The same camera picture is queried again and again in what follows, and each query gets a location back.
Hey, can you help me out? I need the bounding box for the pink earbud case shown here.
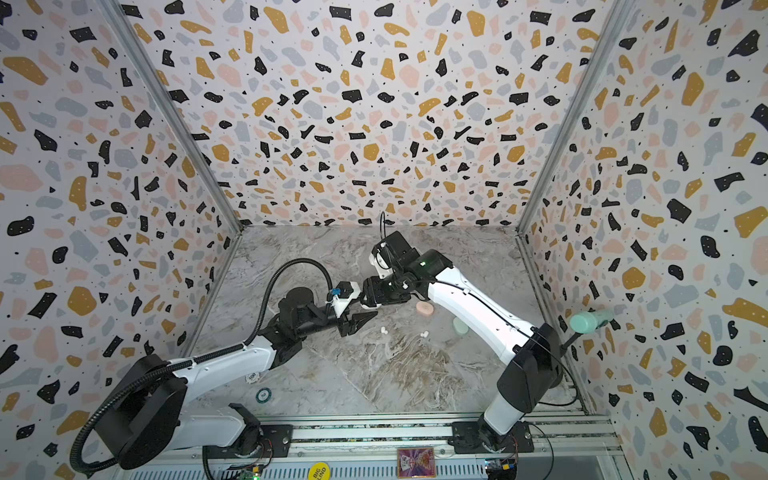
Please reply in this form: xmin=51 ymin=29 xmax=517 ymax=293
xmin=416 ymin=301 xmax=434 ymax=316

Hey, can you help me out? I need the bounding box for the mint green earbud case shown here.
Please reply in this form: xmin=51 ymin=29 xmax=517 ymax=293
xmin=452 ymin=317 xmax=470 ymax=336

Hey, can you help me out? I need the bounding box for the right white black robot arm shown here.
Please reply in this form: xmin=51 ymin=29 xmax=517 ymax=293
xmin=361 ymin=243 xmax=565 ymax=438

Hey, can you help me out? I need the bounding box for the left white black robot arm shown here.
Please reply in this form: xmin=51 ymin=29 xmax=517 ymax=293
xmin=94 ymin=282 xmax=379 ymax=470

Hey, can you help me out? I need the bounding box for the yellow round sticker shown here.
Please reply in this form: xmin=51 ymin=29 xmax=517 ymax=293
xmin=307 ymin=462 xmax=331 ymax=480

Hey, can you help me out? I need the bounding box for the pink square card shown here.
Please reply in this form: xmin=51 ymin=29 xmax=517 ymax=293
xmin=396 ymin=447 xmax=437 ymax=479

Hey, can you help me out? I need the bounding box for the mint green microphone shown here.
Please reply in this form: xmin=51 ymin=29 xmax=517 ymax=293
xmin=561 ymin=309 xmax=614 ymax=351

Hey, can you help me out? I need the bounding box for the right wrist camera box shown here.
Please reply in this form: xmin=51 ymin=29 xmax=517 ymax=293
xmin=369 ymin=231 xmax=419 ymax=279

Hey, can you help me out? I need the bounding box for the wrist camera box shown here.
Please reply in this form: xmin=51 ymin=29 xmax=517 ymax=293
xmin=369 ymin=231 xmax=419 ymax=279
xmin=330 ymin=281 xmax=361 ymax=318

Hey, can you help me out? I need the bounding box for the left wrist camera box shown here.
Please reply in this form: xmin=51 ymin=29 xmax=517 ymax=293
xmin=330 ymin=281 xmax=361 ymax=318

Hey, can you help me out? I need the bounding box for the teal ring poker chip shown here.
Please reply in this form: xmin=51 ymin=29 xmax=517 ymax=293
xmin=256 ymin=388 xmax=272 ymax=404

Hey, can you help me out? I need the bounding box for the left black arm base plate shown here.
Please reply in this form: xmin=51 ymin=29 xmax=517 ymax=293
xmin=206 ymin=424 xmax=294 ymax=462

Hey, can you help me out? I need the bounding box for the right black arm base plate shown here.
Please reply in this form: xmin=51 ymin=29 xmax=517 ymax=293
xmin=447 ymin=420 xmax=534 ymax=455

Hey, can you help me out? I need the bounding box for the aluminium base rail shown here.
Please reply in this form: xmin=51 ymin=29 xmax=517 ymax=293
xmin=110 ymin=412 xmax=631 ymax=480

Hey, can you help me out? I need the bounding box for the black corrugated cable conduit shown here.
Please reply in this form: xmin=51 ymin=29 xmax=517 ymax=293
xmin=68 ymin=257 xmax=334 ymax=475

